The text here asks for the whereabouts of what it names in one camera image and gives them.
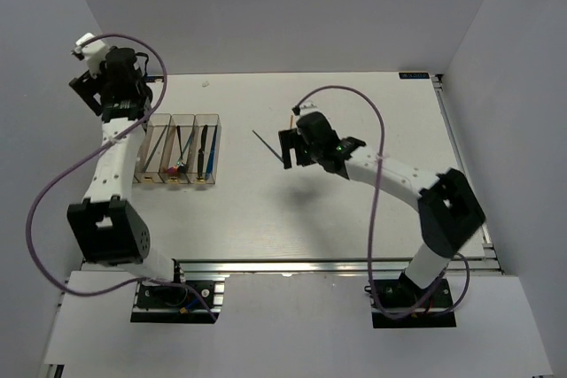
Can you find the aluminium table frame rail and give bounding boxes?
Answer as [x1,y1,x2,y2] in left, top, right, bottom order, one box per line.
[433,73,504,274]

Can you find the black knife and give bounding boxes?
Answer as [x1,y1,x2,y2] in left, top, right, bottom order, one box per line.
[197,125,208,181]

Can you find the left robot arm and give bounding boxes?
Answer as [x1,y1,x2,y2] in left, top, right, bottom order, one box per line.
[66,41,188,306]

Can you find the rainbow spoon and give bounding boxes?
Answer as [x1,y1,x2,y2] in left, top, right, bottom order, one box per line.
[166,126,194,176]

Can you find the right blue table label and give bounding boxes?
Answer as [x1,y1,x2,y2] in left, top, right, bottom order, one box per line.
[398,72,431,80]

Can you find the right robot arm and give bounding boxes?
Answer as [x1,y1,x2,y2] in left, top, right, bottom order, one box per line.
[278,112,485,306]

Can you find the left blue table label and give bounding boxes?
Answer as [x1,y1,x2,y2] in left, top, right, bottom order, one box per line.
[145,76,164,83]

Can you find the blue knife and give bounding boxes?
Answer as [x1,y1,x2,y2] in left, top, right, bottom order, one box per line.
[205,126,219,180]

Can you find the black spoon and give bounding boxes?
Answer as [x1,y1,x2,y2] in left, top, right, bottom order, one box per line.
[176,126,190,174]

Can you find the clear four-compartment container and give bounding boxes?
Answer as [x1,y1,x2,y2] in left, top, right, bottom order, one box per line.
[133,113,221,185]

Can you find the blue table label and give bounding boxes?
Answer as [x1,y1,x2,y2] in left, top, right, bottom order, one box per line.
[145,76,164,83]
[398,72,431,80]

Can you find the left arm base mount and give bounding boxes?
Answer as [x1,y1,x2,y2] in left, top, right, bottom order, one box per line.
[130,266,225,325]

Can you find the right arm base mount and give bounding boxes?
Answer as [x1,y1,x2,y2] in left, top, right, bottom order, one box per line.
[364,278,457,329]

